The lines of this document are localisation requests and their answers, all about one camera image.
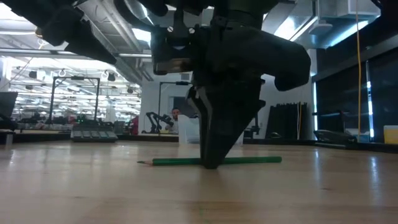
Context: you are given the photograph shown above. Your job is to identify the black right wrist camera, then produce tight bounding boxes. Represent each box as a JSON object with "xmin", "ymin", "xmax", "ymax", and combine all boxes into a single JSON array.
[{"xmin": 151, "ymin": 24, "xmax": 203, "ymax": 76}]

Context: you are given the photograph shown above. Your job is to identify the black desk calculator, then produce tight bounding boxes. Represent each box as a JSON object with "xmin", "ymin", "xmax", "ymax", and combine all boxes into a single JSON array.
[{"xmin": 70, "ymin": 125, "xmax": 119, "ymax": 143}]

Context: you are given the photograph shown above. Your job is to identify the yellow hanging cable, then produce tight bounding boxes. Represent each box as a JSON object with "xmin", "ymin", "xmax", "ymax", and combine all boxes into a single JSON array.
[{"xmin": 355, "ymin": 0, "xmax": 363, "ymax": 139}]

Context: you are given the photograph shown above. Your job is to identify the person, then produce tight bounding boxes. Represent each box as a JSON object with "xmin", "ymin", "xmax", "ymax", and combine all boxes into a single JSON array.
[{"xmin": 164, "ymin": 107, "xmax": 184, "ymax": 135}]

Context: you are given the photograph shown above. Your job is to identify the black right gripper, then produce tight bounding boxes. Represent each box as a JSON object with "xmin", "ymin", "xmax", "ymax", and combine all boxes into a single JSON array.
[{"xmin": 187, "ymin": 17, "xmax": 312, "ymax": 170}]

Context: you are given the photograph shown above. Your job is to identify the black folded panels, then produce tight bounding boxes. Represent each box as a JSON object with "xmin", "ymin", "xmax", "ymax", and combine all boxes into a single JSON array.
[{"xmin": 266, "ymin": 101, "xmax": 309, "ymax": 141}]

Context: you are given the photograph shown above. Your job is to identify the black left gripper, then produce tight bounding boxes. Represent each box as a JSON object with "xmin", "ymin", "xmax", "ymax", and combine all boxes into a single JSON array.
[{"xmin": 0, "ymin": 0, "xmax": 118, "ymax": 65}]

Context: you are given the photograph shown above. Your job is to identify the black background frame stand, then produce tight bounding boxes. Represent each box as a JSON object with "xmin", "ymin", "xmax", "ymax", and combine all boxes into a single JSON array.
[{"xmin": 48, "ymin": 76, "xmax": 101, "ymax": 125}]

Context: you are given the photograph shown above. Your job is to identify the yellow box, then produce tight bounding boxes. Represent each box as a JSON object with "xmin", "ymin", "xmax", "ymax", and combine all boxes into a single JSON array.
[{"xmin": 383, "ymin": 124, "xmax": 398, "ymax": 145}]

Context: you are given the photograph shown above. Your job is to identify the black rest block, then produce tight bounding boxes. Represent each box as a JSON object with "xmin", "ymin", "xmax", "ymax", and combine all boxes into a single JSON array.
[{"xmin": 313, "ymin": 129, "xmax": 358, "ymax": 144}]

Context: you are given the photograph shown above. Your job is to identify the green pencil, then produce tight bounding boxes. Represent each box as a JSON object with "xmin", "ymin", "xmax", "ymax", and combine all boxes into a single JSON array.
[{"xmin": 137, "ymin": 156, "xmax": 283, "ymax": 167}]

